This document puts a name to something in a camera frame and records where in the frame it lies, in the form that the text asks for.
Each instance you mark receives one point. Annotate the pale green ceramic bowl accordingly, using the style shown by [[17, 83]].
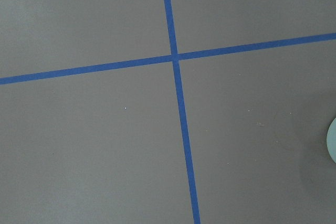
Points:
[[331, 140]]

